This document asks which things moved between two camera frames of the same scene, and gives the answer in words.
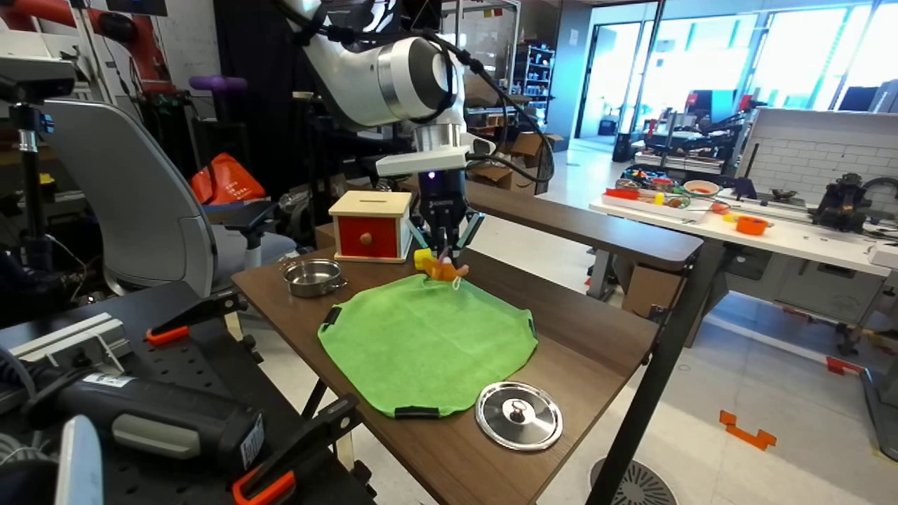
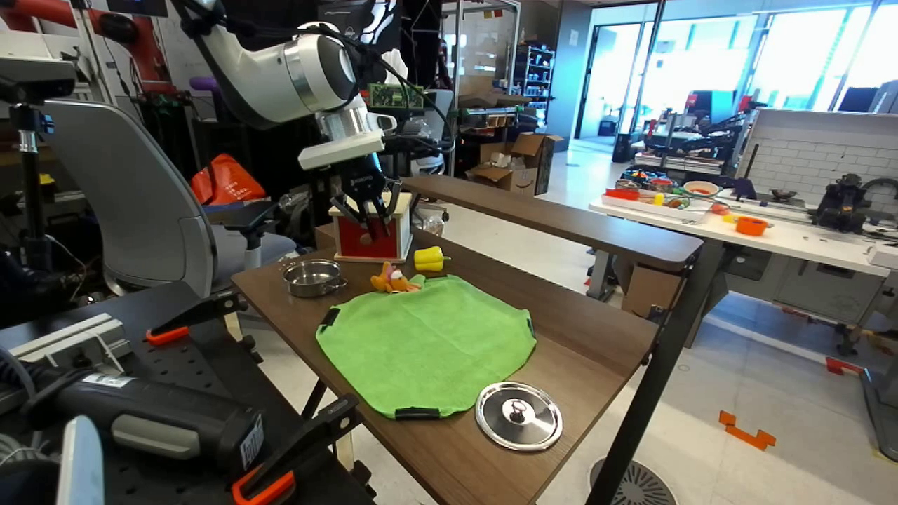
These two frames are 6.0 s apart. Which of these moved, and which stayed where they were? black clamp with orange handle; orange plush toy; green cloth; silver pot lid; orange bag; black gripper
Moved: orange plush toy; black gripper
Stayed: black clamp with orange handle; green cloth; orange bag; silver pot lid
